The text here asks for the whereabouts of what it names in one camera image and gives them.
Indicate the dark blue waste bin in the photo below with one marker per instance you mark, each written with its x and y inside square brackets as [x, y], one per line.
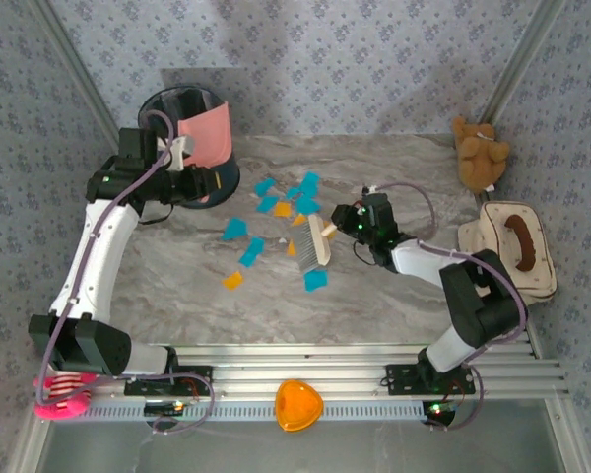
[229, 177]

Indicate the blue paper scrap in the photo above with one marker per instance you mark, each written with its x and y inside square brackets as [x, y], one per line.
[267, 203]
[292, 192]
[252, 251]
[308, 203]
[315, 281]
[309, 182]
[234, 229]
[264, 186]

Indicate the aluminium frame post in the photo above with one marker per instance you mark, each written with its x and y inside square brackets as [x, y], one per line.
[81, 74]
[524, 61]

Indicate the pink white plush doll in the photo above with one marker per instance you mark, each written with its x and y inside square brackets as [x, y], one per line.
[59, 409]

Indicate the wooden hand brush grey bristles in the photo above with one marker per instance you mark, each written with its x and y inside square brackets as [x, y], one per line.
[320, 241]

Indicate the aluminium rail base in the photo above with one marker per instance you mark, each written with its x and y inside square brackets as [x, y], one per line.
[300, 364]

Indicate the pink plastic dustpan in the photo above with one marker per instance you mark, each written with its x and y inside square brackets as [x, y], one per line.
[207, 138]

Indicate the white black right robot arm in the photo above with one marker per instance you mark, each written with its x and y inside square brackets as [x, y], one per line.
[423, 261]

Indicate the small circuit board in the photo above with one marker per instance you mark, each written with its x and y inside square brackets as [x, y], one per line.
[165, 408]
[438, 411]

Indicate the orange paper scrap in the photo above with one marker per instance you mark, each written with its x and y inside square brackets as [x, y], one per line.
[291, 249]
[232, 281]
[299, 220]
[282, 209]

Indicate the brown teddy bear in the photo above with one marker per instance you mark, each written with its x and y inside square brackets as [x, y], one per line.
[478, 157]

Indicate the orange plastic dish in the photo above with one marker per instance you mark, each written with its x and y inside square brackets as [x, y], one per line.
[298, 406]

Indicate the cream fabric pouch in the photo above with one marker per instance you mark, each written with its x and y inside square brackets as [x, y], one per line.
[537, 281]

